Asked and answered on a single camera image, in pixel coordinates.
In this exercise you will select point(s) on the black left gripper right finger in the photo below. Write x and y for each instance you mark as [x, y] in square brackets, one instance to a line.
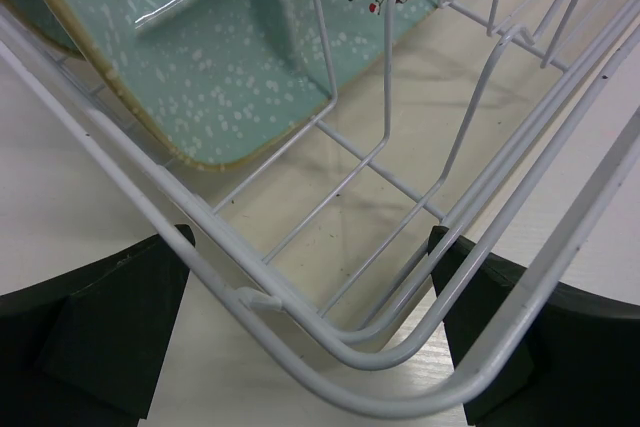
[577, 365]

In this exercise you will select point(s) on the teal rectangular divided plate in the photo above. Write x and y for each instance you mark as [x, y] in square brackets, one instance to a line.
[217, 80]

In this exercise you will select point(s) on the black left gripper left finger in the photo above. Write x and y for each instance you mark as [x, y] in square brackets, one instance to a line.
[86, 348]

